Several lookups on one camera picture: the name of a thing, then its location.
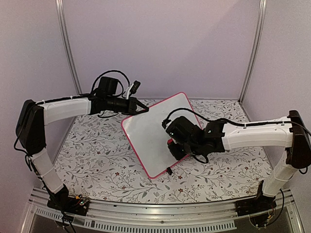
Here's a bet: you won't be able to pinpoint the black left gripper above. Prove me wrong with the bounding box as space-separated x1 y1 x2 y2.
106 96 149 116

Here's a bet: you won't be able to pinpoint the red black whiteboard eraser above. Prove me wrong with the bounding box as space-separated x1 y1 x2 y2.
167 139 174 145

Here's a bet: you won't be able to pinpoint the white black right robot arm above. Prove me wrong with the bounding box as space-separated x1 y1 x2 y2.
162 110 311 212

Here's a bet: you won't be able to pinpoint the black whiteboard foot clip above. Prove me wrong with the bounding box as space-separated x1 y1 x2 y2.
166 167 173 176

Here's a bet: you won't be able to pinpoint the aluminium front rail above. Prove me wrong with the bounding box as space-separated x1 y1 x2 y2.
21 188 304 233

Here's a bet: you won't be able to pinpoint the aluminium corner post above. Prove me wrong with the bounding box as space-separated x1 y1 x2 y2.
55 0 82 94
239 0 267 105

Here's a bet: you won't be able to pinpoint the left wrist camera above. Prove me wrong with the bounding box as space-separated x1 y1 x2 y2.
122 81 141 99

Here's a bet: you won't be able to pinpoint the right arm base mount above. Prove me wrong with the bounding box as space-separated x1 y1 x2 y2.
234 192 276 216

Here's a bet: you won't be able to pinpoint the left aluminium corner post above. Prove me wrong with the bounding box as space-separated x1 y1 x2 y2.
55 0 82 94

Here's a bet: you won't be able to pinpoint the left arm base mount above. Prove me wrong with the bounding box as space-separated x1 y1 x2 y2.
47 194 90 216

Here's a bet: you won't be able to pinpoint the floral patterned table mat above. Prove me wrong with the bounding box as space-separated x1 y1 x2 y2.
48 99 273 204

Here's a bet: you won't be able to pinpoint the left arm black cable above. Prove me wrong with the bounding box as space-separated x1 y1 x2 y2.
89 71 129 98

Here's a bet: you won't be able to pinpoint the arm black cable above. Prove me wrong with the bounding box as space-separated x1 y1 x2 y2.
89 71 129 98
166 108 311 174

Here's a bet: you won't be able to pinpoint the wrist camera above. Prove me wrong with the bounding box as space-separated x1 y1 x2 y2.
122 81 141 99
162 118 171 129

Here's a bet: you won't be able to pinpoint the right aluminium corner post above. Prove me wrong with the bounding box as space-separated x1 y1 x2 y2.
239 0 267 105

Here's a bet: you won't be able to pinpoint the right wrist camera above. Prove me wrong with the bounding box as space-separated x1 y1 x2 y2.
162 118 171 129

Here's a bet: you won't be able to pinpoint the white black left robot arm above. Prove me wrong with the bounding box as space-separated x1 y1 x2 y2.
15 76 149 211

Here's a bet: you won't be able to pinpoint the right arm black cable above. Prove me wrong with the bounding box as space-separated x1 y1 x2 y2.
166 108 311 174

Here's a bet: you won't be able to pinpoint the pink framed whiteboard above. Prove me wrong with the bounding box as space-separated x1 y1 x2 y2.
121 92 192 179

